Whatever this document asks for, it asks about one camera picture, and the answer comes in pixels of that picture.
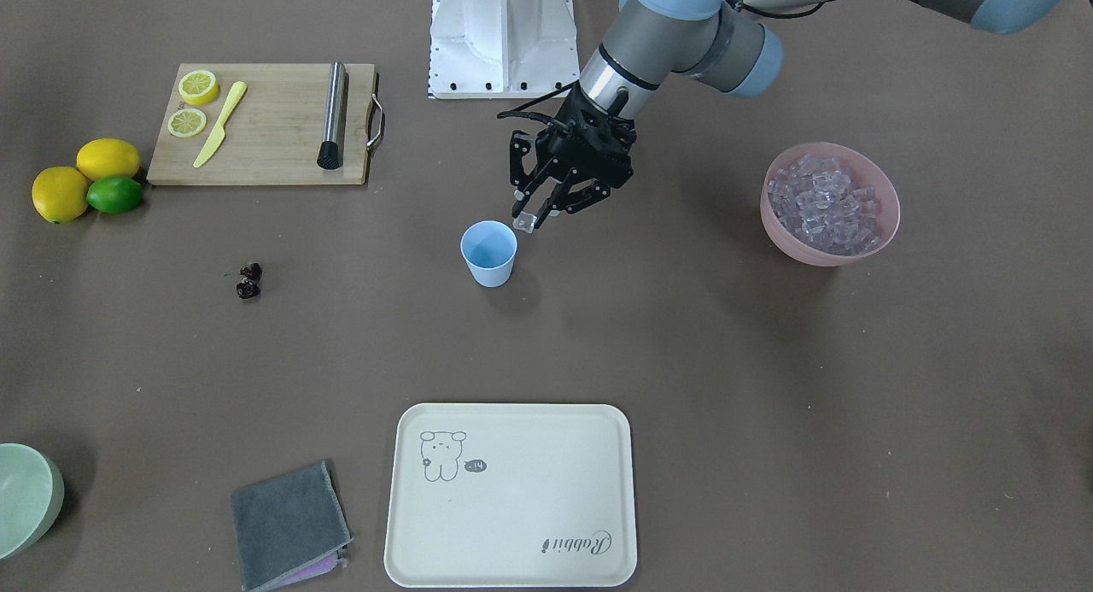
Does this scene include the mint green bowl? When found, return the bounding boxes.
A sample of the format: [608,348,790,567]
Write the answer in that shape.
[1,443,64,560]

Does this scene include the grey folded cloth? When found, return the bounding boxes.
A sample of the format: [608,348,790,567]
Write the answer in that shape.
[230,460,353,591]

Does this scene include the pile of clear ice cubes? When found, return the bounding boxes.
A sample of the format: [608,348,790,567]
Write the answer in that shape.
[766,153,882,256]

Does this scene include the wooden cutting board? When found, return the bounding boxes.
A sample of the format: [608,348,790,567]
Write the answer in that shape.
[146,62,383,186]

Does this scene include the steel muddler black tip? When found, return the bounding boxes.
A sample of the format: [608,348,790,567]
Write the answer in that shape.
[316,62,348,171]

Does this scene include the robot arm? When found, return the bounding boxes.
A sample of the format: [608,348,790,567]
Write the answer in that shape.
[505,0,1061,233]

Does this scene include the dark red cherries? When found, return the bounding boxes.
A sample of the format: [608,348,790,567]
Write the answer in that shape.
[235,261,263,301]

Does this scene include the lower lemon slice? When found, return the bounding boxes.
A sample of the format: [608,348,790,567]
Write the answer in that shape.
[167,107,207,139]

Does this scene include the pink bowl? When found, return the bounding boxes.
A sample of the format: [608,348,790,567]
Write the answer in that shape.
[760,142,900,267]

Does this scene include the upper lemon slice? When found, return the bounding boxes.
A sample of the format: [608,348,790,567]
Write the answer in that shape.
[177,69,221,106]

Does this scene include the green lime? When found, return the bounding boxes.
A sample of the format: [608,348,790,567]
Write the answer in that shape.
[85,175,143,214]

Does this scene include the lemon slice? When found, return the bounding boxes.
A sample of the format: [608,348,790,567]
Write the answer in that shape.
[167,107,207,139]
[177,69,221,106]

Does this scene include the yellow lemon near scoop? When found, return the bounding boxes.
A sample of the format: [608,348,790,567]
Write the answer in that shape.
[77,138,142,182]

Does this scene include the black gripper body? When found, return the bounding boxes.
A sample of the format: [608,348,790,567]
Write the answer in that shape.
[509,85,637,190]

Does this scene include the light blue plastic cup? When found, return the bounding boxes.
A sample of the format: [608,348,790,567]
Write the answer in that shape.
[459,220,517,288]

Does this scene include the cream rabbit tray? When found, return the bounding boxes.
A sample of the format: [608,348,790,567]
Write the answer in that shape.
[385,402,639,588]

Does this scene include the yellow plastic knife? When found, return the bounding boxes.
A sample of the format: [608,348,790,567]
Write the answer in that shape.
[192,81,248,168]

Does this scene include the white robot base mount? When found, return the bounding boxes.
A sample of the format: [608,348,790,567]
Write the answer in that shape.
[427,0,581,99]

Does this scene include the clear ice cube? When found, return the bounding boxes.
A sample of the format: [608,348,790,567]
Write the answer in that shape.
[512,212,538,234]

